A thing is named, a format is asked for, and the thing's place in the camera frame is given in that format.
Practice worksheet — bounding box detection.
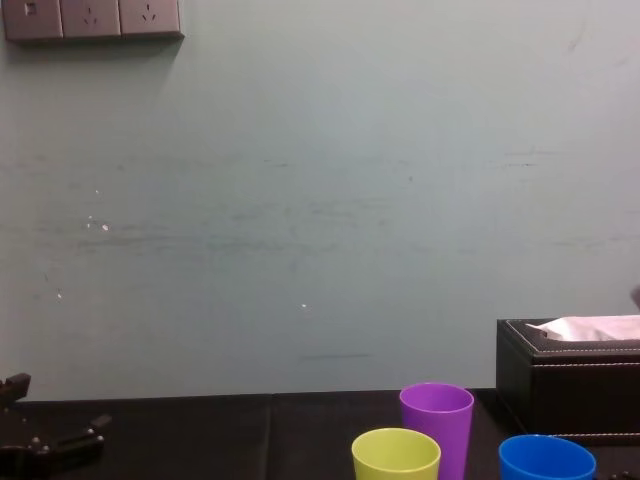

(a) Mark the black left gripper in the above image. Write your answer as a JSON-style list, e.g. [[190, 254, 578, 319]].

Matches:
[[0, 372, 113, 480]]

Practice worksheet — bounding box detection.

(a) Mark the blue plastic cup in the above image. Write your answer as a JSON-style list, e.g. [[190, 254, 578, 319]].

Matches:
[[497, 434, 598, 480]]

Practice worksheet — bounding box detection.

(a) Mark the black leather tissue box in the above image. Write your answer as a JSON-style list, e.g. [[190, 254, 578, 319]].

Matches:
[[496, 315, 640, 447]]

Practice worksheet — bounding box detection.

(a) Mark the white paper tissue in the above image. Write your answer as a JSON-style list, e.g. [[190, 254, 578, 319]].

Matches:
[[524, 314, 640, 343]]

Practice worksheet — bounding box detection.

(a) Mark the black table cloth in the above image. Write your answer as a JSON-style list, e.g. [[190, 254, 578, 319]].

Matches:
[[0, 384, 640, 480]]

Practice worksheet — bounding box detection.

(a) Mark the purple plastic cup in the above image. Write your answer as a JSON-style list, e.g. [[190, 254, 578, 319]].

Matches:
[[399, 382, 475, 480]]

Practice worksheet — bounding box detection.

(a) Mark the yellow-green plastic cup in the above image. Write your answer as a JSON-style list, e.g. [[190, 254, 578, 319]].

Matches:
[[351, 427, 442, 480]]

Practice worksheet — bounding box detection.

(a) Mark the grey wall socket plate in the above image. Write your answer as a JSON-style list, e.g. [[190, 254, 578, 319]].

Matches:
[[118, 0, 182, 37], [60, 0, 122, 38]]

